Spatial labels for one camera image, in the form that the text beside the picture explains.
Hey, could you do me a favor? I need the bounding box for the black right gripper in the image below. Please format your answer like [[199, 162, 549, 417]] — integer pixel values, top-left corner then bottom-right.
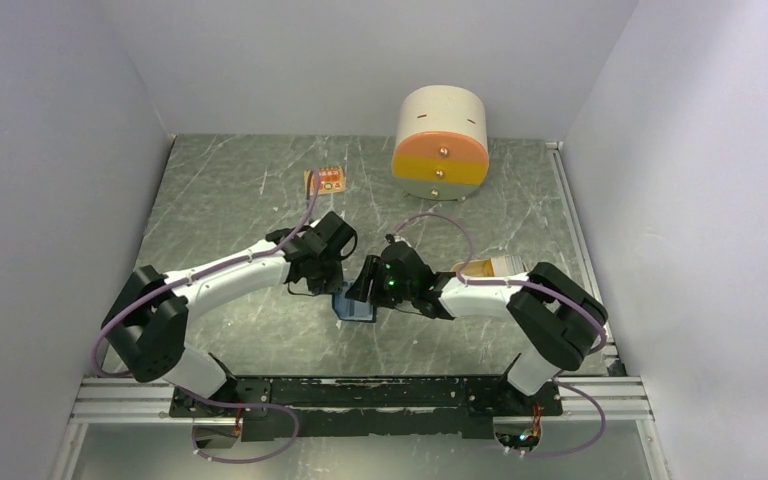
[[345, 254, 415, 309]]

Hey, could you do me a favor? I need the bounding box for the blue card holder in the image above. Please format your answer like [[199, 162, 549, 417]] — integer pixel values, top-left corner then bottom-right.
[[331, 281, 377, 324]]

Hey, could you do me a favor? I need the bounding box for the stack of credit cards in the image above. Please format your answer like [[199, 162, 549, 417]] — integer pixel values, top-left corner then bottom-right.
[[490, 255, 527, 277]]

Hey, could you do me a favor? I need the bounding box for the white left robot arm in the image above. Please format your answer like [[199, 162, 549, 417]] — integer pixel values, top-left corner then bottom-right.
[[101, 212, 357, 416]]

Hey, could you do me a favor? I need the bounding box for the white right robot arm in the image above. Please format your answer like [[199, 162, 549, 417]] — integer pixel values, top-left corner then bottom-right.
[[342, 241, 609, 414]]

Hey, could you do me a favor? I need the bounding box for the orange patterned card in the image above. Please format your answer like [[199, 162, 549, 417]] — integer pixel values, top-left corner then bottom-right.
[[304, 166, 347, 197]]

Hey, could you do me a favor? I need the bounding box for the beige card tray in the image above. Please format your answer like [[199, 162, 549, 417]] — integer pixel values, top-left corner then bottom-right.
[[451, 257, 493, 277]]

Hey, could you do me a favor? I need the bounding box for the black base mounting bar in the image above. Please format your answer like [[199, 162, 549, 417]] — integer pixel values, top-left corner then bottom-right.
[[169, 374, 562, 442]]

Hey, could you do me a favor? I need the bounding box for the round pastel drawer cabinet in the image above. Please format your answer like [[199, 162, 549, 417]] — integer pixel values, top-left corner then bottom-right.
[[391, 85, 489, 201]]

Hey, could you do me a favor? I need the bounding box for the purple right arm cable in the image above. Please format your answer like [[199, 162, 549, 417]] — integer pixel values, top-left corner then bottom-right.
[[385, 211, 609, 460]]

